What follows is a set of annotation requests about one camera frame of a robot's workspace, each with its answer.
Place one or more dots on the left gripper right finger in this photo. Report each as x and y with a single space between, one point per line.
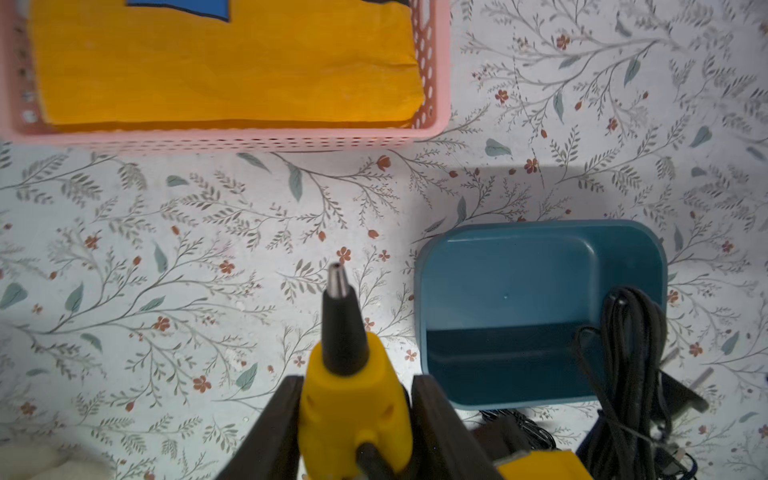
444 447

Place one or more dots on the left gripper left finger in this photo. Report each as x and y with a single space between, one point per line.
271 450

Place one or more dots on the yellow hot glue gun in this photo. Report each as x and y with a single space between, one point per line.
355 415

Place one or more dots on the teal plastic storage box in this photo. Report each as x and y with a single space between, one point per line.
497 306

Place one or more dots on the pink plastic basket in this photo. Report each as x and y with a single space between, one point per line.
22 120

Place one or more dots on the yellow folded cloth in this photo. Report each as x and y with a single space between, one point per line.
167 63

